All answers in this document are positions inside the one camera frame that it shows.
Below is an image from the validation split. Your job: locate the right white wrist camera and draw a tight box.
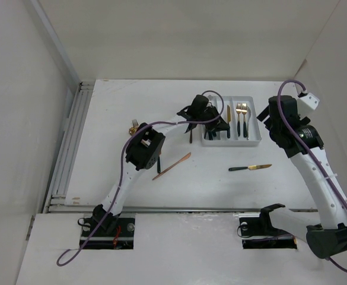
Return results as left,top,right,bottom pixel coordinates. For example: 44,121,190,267
297,93,319,118

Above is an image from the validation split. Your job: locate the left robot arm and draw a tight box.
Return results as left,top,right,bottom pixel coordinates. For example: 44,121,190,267
91,90,228,236

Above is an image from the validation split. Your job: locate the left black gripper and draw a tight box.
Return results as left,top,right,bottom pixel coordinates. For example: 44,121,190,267
197,106,229,132

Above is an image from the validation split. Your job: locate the gold knife green handle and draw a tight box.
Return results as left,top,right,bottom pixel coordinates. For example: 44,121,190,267
157,155,161,174
227,105,231,139

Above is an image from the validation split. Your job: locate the gold fork green handle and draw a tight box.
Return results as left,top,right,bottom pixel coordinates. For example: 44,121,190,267
241,103,248,138

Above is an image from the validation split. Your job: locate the gold knife cluster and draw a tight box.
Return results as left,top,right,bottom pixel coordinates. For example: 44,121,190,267
228,164,272,172

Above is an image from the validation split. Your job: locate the rose gold knife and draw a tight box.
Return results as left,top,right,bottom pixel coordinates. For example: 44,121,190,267
152,152,191,181

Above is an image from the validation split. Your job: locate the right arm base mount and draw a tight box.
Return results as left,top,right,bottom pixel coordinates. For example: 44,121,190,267
237,216,297,249

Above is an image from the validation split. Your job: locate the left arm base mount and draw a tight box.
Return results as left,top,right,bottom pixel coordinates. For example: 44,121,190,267
77,214,136,250

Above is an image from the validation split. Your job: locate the gold spoon cluster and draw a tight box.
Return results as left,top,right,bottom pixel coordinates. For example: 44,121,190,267
207,131,217,141
129,126,138,135

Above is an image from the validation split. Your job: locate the aluminium rail frame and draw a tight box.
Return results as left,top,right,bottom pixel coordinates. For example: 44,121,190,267
42,81,95,213

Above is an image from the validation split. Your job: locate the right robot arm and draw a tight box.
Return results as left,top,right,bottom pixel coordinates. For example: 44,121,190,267
257,95,347,259

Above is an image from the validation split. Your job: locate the white divided cutlery tray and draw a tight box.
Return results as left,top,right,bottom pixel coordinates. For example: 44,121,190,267
201,94,262,147

